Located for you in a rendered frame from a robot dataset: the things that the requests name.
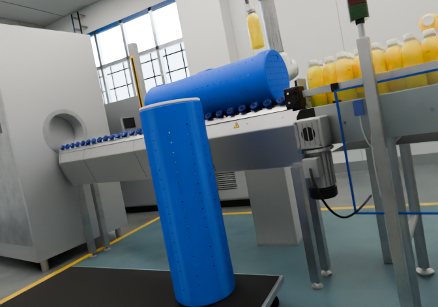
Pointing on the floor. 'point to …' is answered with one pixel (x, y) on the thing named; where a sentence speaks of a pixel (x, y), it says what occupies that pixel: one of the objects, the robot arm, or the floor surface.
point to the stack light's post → (384, 171)
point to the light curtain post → (137, 73)
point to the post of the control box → (384, 238)
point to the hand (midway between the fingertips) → (249, 4)
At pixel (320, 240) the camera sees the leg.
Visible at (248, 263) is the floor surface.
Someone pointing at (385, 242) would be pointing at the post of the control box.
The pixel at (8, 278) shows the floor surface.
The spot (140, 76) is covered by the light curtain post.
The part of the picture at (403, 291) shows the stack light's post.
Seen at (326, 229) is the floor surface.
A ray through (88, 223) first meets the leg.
